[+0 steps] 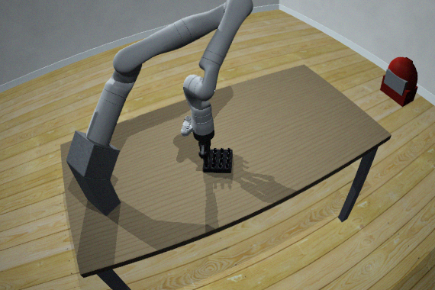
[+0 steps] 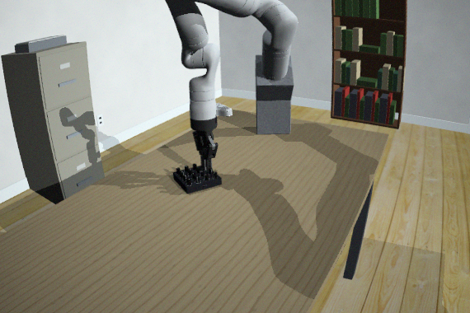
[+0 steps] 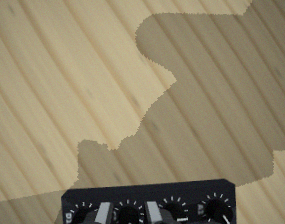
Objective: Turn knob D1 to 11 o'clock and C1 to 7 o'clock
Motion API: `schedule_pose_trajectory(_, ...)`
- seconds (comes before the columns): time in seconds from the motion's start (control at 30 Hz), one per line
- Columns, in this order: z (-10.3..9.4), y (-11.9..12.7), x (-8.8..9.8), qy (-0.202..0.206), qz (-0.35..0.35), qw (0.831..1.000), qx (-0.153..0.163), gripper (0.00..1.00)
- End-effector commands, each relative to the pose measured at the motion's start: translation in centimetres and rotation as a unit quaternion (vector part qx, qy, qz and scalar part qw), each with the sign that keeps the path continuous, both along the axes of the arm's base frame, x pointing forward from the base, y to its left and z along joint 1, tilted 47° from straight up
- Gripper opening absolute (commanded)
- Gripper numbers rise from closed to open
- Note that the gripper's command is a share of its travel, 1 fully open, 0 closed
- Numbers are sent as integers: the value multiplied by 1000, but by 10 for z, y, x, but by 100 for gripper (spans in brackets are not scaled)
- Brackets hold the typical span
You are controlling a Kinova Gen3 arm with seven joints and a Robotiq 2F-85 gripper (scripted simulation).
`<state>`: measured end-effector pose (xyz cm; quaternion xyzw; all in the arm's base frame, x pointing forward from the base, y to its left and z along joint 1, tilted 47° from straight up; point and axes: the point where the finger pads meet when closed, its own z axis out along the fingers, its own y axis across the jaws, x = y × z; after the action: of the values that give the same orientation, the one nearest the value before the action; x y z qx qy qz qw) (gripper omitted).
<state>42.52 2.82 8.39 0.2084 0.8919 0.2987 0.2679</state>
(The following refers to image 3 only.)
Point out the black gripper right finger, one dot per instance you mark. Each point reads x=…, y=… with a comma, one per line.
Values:
x=152, y=215

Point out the black knob box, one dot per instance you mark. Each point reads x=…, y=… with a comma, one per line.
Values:
x=201, y=201

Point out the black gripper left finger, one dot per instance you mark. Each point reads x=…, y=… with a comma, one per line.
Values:
x=105, y=215

